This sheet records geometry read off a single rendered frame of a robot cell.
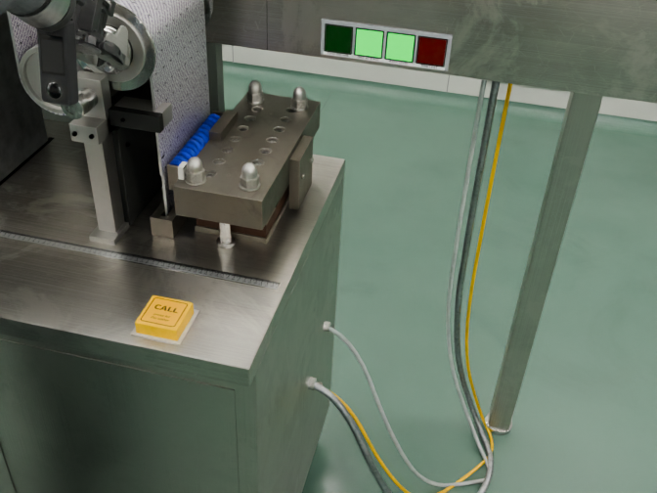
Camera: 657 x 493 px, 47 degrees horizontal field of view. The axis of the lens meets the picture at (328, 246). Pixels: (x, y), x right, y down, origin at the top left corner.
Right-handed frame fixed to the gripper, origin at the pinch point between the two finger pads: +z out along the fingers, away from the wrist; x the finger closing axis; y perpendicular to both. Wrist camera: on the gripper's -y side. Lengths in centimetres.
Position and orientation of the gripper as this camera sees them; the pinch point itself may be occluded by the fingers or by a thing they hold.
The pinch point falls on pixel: (109, 66)
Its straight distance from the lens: 125.0
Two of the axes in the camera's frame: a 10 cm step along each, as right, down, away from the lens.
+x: -9.7, -1.7, 1.7
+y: 1.8, -9.8, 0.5
